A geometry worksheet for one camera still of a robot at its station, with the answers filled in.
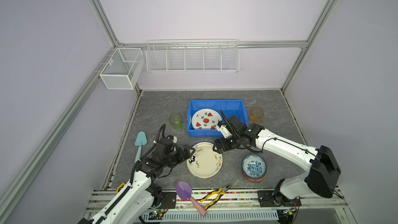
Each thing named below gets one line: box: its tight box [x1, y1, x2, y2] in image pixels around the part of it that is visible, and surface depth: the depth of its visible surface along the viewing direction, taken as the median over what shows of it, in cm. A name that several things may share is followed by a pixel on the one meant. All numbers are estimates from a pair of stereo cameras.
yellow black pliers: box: [199, 183, 233, 211], surface depth 77 cm
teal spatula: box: [134, 131, 148, 164], surface depth 96 cm
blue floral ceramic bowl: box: [241, 154, 267, 179], surface depth 77 cm
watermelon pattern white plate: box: [191, 108, 223, 131], surface depth 104 cm
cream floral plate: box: [186, 141, 224, 179], surface depth 85 cm
